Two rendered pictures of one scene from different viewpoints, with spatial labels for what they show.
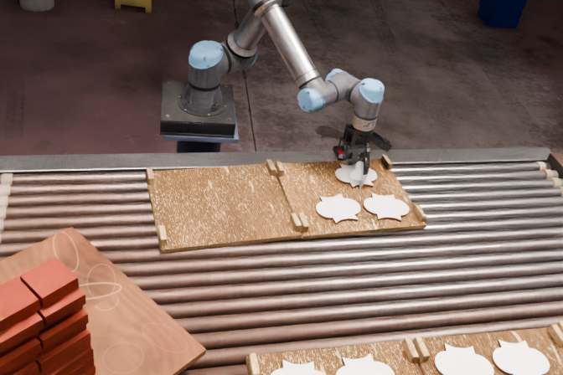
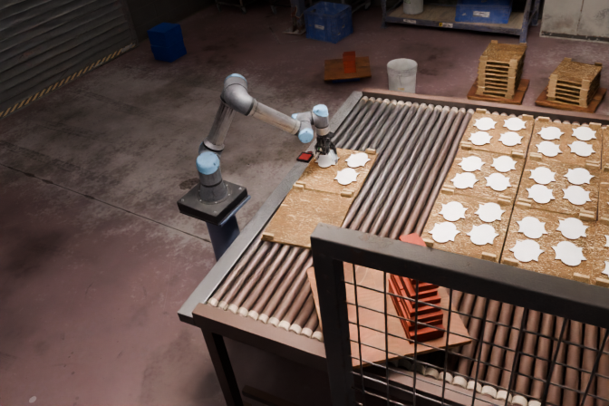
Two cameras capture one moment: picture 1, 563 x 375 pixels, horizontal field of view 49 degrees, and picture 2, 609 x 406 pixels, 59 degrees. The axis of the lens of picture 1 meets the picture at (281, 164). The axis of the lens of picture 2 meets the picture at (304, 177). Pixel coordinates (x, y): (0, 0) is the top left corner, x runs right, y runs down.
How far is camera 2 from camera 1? 1.61 m
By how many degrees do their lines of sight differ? 34
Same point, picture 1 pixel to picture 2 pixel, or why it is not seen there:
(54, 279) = (413, 239)
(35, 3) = not seen: outside the picture
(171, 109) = (208, 208)
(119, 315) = not seen: hidden behind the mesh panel
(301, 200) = (330, 187)
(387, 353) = (443, 199)
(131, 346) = not seen: hidden behind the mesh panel
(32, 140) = (28, 352)
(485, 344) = (457, 169)
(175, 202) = (296, 234)
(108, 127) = (63, 297)
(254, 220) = (332, 209)
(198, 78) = (215, 178)
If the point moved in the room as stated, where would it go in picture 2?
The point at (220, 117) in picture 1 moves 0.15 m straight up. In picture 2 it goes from (235, 190) to (229, 169)
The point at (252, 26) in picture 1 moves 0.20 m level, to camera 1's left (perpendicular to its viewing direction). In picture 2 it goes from (225, 127) to (194, 144)
